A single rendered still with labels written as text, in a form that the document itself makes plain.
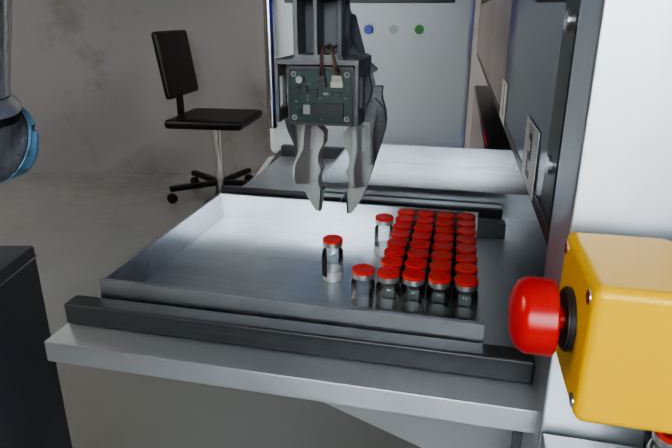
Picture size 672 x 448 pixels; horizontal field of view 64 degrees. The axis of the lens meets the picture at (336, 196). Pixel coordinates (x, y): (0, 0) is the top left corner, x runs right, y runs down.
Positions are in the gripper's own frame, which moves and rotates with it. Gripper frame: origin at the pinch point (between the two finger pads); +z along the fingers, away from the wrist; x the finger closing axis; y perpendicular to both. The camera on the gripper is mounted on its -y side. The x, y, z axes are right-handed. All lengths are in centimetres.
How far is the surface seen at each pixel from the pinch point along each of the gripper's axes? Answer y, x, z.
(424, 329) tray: 11.7, 10.0, 6.7
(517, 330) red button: 25.0, 15.1, -2.2
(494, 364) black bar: 13.6, 15.4, 7.8
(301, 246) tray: -6.7, -5.8, 9.0
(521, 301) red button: 24.6, 15.2, -3.6
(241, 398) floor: -81, -49, 97
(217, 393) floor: -81, -58, 97
